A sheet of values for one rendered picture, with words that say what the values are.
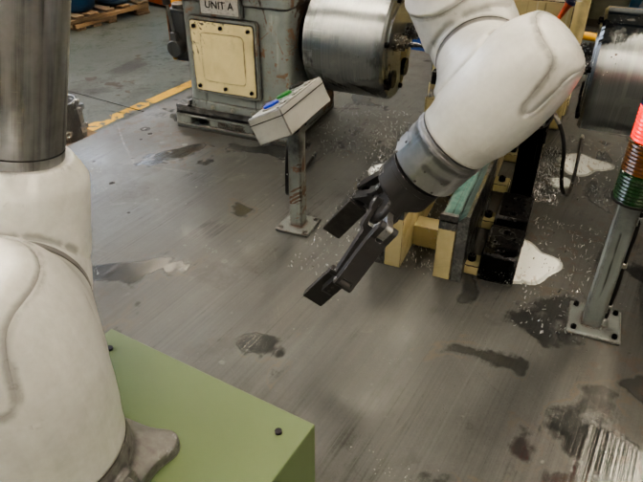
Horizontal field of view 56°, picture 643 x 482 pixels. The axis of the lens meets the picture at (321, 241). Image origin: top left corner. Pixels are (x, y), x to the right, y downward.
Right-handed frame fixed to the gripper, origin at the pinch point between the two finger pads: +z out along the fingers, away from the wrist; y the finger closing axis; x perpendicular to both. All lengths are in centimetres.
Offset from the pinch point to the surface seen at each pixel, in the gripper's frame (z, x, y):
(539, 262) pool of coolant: -3.9, 39.2, -25.5
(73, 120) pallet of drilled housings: 172, -78, -173
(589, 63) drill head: -26, 33, -62
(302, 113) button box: 1.5, -10.9, -29.8
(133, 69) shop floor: 238, -88, -319
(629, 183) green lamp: -29.9, 26.7, -12.2
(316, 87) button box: 0.5, -10.7, -37.8
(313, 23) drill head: 7, -16, -71
